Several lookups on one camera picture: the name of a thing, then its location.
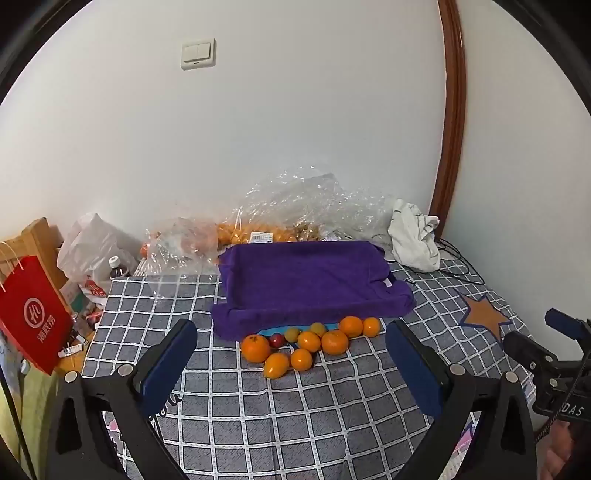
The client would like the bag of small oranges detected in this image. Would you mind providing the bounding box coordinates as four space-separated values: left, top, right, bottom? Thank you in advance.
216 220 324 245

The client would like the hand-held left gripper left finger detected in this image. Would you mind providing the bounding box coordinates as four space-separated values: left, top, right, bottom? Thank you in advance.
46 318 199 480

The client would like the person's right hand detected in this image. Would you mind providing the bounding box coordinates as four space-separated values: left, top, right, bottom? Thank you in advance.
541 418 591 480

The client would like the clear plastic bag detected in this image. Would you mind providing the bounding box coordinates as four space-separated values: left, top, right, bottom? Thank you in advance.
143 217 222 278

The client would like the white and red packet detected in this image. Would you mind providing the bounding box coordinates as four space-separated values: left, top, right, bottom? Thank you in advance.
78 274 112 308

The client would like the crumpled clear plastic wrap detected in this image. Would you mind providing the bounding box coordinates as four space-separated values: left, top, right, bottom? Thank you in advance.
231 166 398 250

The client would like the black cable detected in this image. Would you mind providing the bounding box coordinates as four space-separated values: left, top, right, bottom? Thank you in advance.
434 237 485 284

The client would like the oval yellow-orange citrus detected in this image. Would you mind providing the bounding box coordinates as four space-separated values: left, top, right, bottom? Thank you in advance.
263 353 291 380

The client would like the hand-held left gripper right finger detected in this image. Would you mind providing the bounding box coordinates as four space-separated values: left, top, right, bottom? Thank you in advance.
385 319 539 480

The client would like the dark capped bottle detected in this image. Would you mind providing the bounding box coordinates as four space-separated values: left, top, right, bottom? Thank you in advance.
108 256 137 280

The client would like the white crumpled cloth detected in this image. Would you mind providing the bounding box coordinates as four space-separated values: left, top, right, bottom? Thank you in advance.
387 198 441 273

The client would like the blue mat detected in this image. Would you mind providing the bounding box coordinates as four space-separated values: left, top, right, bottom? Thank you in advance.
257 323 342 337

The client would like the white plastic bag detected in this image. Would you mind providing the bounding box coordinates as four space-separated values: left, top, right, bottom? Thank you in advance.
56 212 144 282

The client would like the yellow-green cloth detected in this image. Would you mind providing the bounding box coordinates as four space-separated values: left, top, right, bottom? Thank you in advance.
9 360 61 480

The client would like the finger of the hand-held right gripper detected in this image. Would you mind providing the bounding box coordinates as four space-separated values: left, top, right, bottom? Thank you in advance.
504 331 561 376
546 308 591 344

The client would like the tangerine with green stem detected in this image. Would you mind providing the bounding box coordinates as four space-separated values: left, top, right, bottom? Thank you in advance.
241 334 272 363

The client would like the wooden chair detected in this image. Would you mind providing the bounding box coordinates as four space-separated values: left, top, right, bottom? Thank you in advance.
0 217 70 296

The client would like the red paper bag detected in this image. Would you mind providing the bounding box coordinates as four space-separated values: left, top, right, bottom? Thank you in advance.
0 240 75 376

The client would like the grey checked bedsheet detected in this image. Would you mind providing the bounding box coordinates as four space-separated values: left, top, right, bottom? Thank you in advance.
81 256 539 480

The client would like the brown wooden door frame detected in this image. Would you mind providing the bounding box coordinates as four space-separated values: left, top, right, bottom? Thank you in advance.
427 0 467 241

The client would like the purple towel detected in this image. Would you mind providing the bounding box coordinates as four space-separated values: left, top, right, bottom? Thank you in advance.
210 240 416 341

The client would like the white light switch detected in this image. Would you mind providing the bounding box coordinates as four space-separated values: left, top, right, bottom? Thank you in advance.
180 39 218 71

